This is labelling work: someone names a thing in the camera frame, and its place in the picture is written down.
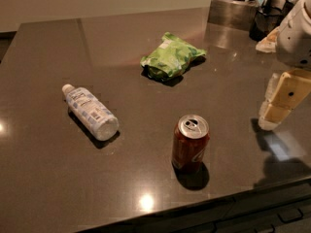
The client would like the green rice chip bag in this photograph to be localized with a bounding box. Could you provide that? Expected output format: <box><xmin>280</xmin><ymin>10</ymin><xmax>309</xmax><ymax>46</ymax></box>
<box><xmin>140</xmin><ymin>32</ymin><xmax>207</xmax><ymax>82</ymax></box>

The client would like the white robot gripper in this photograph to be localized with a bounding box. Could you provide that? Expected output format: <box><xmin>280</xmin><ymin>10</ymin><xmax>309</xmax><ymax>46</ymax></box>
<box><xmin>259</xmin><ymin>0</ymin><xmax>311</xmax><ymax>131</ymax></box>

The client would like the black mesh basket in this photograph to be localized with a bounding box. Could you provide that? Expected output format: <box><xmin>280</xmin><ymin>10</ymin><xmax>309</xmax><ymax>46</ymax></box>
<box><xmin>249</xmin><ymin>6</ymin><xmax>284</xmax><ymax>42</ymax></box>

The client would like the pale snack packet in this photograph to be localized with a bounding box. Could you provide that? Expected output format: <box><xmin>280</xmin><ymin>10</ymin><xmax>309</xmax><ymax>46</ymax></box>
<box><xmin>256</xmin><ymin>27</ymin><xmax>279</xmax><ymax>53</ymax></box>

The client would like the steel dispenser base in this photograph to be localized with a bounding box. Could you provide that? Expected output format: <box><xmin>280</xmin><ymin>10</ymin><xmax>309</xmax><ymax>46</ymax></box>
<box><xmin>208</xmin><ymin>0</ymin><xmax>257</xmax><ymax>31</ymax></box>

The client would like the clear plastic water bottle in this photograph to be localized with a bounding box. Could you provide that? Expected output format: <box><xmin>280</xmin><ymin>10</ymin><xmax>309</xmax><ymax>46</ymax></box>
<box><xmin>62</xmin><ymin>84</ymin><xmax>119</xmax><ymax>141</ymax></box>

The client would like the red coke can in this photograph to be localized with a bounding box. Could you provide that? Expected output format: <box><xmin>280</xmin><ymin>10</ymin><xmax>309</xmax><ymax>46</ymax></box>
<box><xmin>171</xmin><ymin>115</ymin><xmax>210</xmax><ymax>174</ymax></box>

